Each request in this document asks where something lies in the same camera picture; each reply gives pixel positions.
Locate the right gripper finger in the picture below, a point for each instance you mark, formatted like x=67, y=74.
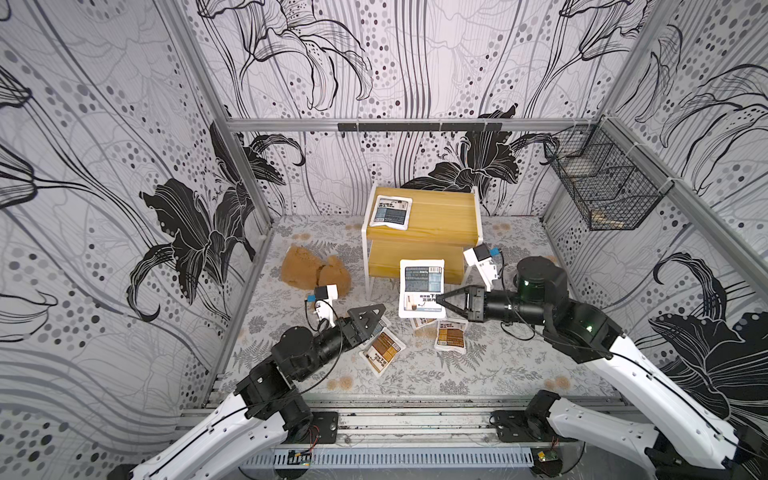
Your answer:
x=448, y=305
x=462, y=291

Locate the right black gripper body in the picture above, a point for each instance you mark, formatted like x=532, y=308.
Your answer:
x=475, y=303

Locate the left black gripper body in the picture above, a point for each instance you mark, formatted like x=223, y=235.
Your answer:
x=353, y=340

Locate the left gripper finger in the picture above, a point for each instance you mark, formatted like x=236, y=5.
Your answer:
x=373, y=312
x=366, y=330

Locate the blue coffee bag two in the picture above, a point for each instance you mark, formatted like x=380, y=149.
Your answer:
x=421, y=282

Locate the blue coffee bag one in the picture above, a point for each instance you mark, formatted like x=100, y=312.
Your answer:
x=392, y=212

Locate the blue coffee bag three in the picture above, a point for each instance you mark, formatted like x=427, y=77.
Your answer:
x=383, y=323

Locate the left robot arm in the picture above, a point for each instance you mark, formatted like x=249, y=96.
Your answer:
x=266, y=407

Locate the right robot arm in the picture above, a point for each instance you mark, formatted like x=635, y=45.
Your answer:
x=680, y=438

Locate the brown coffee bag top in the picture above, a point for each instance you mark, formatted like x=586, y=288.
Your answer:
x=419, y=323

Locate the brown coffee bag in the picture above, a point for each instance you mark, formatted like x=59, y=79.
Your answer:
x=419, y=323
x=382, y=351
x=450, y=335

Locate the brown coffee bag left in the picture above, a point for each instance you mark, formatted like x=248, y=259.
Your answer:
x=382, y=351

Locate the brown coffee bag right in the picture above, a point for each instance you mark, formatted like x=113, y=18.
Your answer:
x=450, y=335

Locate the wooden two-tier shelf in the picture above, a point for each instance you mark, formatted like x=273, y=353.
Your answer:
x=441, y=225

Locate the brown teddy bear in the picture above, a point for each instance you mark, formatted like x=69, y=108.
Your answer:
x=304, y=270

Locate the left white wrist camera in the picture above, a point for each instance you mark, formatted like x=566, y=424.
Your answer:
x=321, y=300

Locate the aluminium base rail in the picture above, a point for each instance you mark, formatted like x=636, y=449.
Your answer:
x=405, y=419

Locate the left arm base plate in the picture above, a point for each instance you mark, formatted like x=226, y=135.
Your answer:
x=322, y=430

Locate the grey cable duct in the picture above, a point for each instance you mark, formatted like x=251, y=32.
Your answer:
x=371, y=458

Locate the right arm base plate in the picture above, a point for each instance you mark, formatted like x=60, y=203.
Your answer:
x=530, y=424

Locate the black bar on frame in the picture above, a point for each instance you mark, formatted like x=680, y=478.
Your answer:
x=415, y=126

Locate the black wire basket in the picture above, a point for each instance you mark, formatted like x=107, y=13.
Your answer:
x=604, y=177

